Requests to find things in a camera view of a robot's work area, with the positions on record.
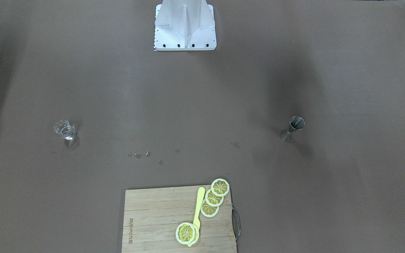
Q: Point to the steel jigger measuring cup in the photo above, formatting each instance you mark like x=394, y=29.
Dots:
x=296, y=123

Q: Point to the clear glass shaker cup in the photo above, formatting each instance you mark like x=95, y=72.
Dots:
x=64, y=129

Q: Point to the lemon slice middle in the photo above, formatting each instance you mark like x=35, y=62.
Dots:
x=212, y=199

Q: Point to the lemon slice bottom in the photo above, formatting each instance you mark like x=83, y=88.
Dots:
x=208, y=210

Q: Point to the yellow plastic spoon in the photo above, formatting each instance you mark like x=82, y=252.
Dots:
x=200, y=198

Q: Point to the wooden cutting board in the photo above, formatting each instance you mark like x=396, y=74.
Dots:
x=151, y=217

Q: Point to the lemon slice on spoon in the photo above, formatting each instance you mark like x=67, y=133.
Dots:
x=187, y=234

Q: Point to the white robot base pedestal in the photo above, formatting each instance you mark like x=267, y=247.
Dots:
x=184, y=25

